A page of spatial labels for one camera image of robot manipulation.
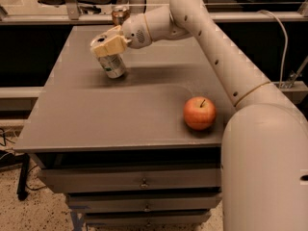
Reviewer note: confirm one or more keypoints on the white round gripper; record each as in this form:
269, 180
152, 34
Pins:
135, 33

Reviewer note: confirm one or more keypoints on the white green 7up can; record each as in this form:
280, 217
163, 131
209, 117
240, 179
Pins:
113, 65

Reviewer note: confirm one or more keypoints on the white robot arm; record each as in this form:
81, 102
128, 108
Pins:
264, 148

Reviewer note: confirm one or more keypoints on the orange brown soda can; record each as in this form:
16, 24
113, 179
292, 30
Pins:
120, 14

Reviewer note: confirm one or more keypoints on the red apple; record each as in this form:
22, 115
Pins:
199, 113

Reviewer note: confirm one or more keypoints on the grey drawer cabinet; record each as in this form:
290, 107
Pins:
84, 119

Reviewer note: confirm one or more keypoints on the top grey drawer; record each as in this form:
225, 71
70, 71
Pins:
98, 180

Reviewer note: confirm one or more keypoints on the grey drawer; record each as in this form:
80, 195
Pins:
147, 219
144, 202
98, 180

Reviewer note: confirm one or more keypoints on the black stand on floor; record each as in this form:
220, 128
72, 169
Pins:
9, 158

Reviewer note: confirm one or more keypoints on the middle grey drawer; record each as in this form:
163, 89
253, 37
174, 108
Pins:
144, 202

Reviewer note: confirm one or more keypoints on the bottom grey drawer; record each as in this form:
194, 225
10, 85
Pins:
147, 219

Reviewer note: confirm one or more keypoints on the metal railing frame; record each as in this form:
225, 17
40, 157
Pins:
33, 12

